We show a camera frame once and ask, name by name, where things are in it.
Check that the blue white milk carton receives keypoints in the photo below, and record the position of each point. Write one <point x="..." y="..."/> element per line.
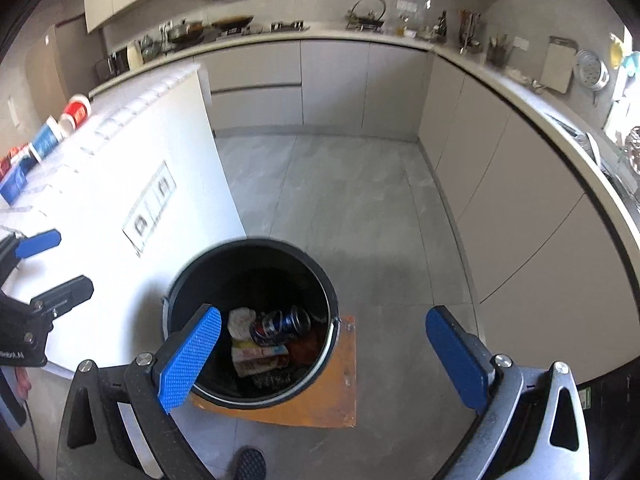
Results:
<point x="15" y="181"/>

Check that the steel pot with lid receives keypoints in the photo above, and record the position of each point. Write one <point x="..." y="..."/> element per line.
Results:
<point x="185" y="32"/>

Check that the black round trash bucket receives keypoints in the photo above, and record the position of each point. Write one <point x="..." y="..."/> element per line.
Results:
<point x="265" y="275"/>

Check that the round metal steamer tray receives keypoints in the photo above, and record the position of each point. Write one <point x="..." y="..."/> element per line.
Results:
<point x="590" y="70"/>

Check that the black shoe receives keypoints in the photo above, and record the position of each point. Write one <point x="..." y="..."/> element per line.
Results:
<point x="250" y="465"/>

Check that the orange wooden board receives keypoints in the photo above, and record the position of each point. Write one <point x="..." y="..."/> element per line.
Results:
<point x="329" y="403"/>

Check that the crumpled white paper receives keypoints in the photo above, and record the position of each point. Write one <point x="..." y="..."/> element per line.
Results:
<point x="240" y="322"/>

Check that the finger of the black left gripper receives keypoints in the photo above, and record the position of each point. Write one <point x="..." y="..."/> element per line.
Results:
<point x="60" y="299"/>

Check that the wall socket panel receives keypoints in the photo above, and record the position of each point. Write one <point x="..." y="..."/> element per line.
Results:
<point x="145" y="215"/>

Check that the metal kettle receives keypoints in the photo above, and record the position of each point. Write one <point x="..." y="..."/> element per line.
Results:
<point x="366" y="16"/>

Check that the red paper cup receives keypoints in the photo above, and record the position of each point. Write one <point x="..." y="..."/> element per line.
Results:
<point x="76" y="112"/>

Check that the gas stove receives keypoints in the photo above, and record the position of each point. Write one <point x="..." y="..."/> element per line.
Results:
<point x="257" y="29"/>

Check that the wok on stove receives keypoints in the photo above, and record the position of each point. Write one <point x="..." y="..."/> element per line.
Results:
<point x="232" y="22"/>

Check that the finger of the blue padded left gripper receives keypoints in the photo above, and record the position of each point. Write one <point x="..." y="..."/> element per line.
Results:
<point x="28" y="246"/>

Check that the snack wrapper in bucket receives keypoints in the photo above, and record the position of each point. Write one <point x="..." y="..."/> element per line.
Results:
<point x="249" y="359"/>

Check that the crushed black can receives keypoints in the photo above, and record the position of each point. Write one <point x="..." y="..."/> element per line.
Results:
<point x="280" y="327"/>

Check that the blue paper cup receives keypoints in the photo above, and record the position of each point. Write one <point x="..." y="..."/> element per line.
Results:
<point x="46" y="140"/>

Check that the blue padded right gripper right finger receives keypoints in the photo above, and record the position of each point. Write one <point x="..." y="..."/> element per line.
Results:
<point x="475" y="373"/>

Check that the toaster oven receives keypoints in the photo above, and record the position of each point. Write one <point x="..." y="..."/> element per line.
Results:
<point x="114" y="65"/>

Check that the white kitchen island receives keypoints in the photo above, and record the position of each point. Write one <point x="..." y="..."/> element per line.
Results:
<point x="86" y="188"/>

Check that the utensil holder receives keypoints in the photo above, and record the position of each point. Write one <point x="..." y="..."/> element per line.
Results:
<point x="498" y="50"/>

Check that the white cutting board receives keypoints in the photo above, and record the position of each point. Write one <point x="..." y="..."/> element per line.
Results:
<point x="558" y="64"/>

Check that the grey base cabinets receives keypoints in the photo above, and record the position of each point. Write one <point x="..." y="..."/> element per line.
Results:
<point x="414" y="175"/>

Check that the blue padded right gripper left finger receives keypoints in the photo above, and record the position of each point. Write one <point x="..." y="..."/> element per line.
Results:
<point x="158" y="382"/>

